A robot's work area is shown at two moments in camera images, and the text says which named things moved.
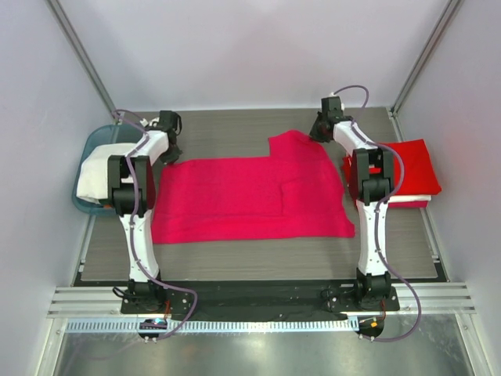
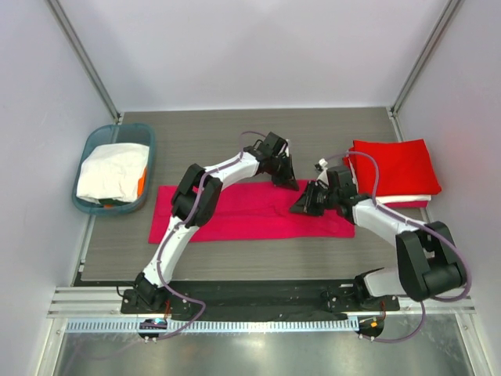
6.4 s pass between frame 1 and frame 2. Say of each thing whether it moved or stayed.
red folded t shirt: stayed
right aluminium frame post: stayed
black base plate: stayed
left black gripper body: moved
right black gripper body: moved
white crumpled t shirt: stayed
